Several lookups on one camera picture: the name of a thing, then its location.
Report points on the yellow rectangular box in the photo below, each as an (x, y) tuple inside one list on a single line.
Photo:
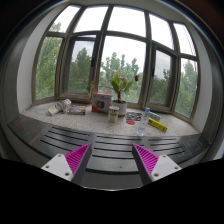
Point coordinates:
[(157, 125)]

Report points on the bay window frame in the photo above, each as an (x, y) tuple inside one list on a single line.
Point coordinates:
[(87, 43)]

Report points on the white paper cup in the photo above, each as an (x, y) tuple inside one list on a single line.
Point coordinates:
[(113, 114)]

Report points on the potted green plant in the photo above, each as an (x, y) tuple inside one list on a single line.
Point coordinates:
[(120, 85)]

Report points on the small colourful flat box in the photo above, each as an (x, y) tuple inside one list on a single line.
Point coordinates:
[(77, 110)]

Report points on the clear plastic water bottle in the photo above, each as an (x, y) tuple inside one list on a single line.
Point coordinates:
[(144, 122)]

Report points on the white rolled package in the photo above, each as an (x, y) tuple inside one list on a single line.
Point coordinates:
[(61, 106)]

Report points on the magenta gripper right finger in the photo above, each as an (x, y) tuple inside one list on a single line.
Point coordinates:
[(152, 167)]

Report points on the dark slatted bench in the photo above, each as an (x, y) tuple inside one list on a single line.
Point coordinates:
[(110, 153)]

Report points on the red and white box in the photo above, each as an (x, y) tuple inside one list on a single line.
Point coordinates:
[(101, 102)]

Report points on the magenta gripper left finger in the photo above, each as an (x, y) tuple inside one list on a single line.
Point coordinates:
[(71, 166)]

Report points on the dark patterned flat packet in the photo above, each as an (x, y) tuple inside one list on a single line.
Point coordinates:
[(133, 116)]

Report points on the red round lid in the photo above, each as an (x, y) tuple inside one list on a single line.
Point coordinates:
[(130, 122)]

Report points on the pale green small box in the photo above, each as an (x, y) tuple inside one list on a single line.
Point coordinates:
[(155, 116)]

